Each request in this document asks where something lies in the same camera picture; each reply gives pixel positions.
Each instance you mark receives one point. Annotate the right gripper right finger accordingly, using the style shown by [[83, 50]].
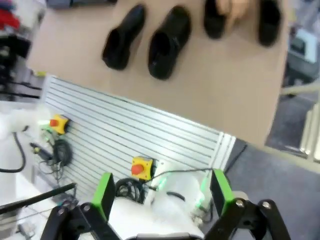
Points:
[[221, 192]]

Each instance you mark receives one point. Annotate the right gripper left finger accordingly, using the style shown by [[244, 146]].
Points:
[[103, 195]]

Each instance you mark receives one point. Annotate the black leather shoe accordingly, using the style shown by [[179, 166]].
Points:
[[180, 27], [120, 45], [268, 27], [211, 27]]

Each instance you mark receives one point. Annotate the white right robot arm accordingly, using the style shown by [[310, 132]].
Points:
[[175, 215]]

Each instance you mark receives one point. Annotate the person's left hand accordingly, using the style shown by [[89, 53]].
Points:
[[233, 10]]

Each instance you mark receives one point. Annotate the yellow emergency stop button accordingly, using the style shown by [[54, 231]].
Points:
[[142, 165], [60, 125]]

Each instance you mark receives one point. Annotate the black metal bar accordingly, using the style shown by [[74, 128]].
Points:
[[37, 197]]

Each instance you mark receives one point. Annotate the black equipment rack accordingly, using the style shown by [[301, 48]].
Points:
[[12, 57]]

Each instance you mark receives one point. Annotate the pale blue box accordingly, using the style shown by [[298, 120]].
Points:
[[307, 45]]

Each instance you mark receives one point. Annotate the red cloth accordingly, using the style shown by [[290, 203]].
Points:
[[10, 15]]

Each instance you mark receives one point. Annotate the slotted aluminium base plate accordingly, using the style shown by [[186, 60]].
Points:
[[125, 135]]

